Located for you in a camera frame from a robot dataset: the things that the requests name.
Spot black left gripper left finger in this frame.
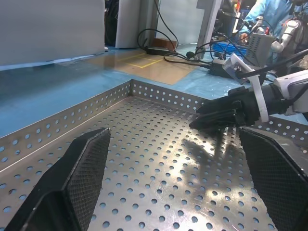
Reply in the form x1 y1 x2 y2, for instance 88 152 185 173
3 127 111 231

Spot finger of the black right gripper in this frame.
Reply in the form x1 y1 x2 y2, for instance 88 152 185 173
195 99 243 115
189 109 244 132

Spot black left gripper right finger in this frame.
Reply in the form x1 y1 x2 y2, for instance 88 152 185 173
239 126 308 231

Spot perforated steel tray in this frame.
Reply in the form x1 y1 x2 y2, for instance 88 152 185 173
0 78 308 231

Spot black power brick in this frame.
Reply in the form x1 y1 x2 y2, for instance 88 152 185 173
208 59 233 77

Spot grey perforated metal box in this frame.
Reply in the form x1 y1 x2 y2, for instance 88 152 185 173
245 32 275 67

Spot brown mat with yellow tape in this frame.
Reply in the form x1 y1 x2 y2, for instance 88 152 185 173
88 49 200 85

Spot brown wooden block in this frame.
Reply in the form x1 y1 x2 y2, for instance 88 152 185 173
151 38 179 50

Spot grey metal stand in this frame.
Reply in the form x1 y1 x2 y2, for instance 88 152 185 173
193 0 223 61

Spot long black power adapter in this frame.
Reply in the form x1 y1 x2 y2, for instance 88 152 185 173
145 46 174 55

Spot person in blue coat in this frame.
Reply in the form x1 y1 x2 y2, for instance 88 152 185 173
238 0 296 41

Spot small white leaning board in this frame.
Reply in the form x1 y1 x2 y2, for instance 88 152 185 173
115 0 159 49

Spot large white foam board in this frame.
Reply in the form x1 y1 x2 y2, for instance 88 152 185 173
0 0 106 67

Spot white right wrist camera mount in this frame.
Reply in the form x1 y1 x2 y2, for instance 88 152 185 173
222 53 269 123

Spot black power brick cable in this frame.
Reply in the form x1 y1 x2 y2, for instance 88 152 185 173
163 52 214 68

